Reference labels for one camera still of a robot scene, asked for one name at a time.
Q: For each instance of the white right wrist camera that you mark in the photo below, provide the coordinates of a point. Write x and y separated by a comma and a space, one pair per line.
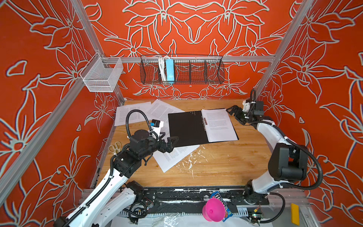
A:
246, 106

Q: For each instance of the white mesh wall basket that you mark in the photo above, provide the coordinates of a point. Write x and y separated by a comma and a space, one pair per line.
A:
102, 74

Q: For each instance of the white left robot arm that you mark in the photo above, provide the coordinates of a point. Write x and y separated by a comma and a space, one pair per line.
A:
99, 208

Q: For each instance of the printed paper sheet angled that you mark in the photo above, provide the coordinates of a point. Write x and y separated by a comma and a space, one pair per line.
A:
160, 110

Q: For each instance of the pink funnel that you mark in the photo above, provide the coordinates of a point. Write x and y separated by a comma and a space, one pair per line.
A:
214, 210

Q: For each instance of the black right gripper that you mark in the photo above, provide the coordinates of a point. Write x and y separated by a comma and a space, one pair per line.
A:
237, 115

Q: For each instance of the blue folder black inside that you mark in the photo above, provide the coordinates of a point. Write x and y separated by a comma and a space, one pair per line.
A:
188, 126

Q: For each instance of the blue box in basket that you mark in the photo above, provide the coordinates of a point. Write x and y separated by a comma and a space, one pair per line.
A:
170, 72

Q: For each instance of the black wire wall basket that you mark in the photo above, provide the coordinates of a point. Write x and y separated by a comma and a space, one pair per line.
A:
189, 69

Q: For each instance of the scissors with cream handles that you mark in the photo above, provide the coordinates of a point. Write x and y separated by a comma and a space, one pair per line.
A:
115, 148

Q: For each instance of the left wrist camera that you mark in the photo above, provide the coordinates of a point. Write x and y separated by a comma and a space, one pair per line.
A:
157, 127

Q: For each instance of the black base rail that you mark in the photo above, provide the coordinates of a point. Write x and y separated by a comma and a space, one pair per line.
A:
162, 201

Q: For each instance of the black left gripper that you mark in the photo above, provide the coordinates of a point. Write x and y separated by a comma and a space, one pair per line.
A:
169, 146

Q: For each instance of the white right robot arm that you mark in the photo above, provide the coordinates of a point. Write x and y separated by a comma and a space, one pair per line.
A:
288, 163

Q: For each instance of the yellow block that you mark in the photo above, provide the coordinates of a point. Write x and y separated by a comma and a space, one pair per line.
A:
295, 217

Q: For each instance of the blue candy bag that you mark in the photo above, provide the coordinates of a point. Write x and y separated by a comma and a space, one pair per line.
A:
228, 212

